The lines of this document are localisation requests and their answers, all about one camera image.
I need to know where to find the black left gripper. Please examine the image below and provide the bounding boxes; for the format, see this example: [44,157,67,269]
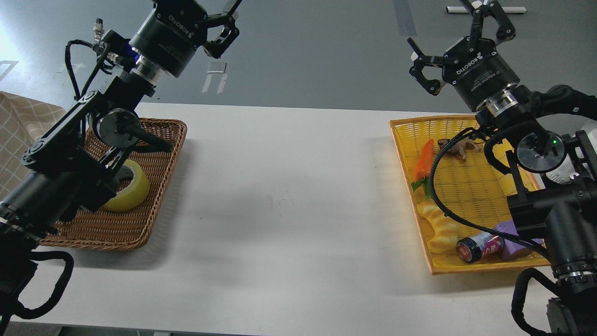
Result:
[129,0,242,78]

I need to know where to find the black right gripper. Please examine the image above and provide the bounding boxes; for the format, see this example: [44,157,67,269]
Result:
[407,0,521,112]

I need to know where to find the yellow tape roll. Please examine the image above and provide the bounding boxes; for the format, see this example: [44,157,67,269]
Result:
[103,159,151,212]

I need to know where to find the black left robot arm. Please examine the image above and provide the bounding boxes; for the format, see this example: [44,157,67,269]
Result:
[1,0,241,332]

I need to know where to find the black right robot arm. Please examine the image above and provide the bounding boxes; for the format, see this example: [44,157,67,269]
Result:
[408,0,597,336]

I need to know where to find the white metal stand base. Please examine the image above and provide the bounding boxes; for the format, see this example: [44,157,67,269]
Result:
[445,0,528,14]

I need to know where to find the brown toy animal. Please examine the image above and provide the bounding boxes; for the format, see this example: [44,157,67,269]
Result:
[443,138,482,162]

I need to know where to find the black shoe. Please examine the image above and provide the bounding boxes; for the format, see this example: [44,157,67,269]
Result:
[529,84,597,120]

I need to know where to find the orange toy carrot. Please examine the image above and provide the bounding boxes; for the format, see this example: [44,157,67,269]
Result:
[410,139,435,200]

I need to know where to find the yellow plastic basket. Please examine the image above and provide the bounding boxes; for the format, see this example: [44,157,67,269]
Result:
[389,114,549,275]

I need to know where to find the yellow toy croissant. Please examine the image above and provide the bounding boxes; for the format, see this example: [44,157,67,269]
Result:
[417,201,458,254]

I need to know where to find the red and black can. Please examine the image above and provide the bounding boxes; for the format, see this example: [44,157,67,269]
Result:
[456,231,505,263]

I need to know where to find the purple foam block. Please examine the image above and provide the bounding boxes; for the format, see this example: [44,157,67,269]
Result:
[494,219,533,262]

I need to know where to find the beige checkered cloth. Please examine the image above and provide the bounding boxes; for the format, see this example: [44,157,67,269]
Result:
[0,92,66,196]

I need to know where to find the brown wicker basket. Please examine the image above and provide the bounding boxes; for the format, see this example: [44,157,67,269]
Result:
[39,118,187,251]

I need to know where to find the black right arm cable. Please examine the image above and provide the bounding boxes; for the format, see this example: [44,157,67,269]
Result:
[429,127,551,259]

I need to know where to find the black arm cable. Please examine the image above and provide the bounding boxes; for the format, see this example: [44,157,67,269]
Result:
[429,127,551,259]
[12,251,75,321]

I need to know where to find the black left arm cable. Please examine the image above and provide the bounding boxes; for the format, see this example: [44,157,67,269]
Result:
[12,251,75,321]

